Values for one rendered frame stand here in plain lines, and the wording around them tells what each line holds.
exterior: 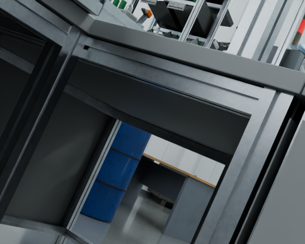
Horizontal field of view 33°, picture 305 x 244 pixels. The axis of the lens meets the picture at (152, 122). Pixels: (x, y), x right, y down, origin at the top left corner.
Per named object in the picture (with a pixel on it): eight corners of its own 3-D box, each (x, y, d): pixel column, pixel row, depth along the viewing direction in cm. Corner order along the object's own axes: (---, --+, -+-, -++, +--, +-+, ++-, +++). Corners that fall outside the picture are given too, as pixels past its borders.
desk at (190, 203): (132, 205, 684) (154, 158, 689) (200, 246, 586) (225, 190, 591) (95, 192, 639) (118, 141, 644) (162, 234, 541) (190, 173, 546)
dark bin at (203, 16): (194, 55, 231) (205, 45, 234) (215, 60, 222) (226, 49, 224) (171, 4, 215) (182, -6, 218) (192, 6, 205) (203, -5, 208)
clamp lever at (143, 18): (132, 30, 149) (148, 13, 152) (137, 31, 148) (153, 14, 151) (128, 21, 147) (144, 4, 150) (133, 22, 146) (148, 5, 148)
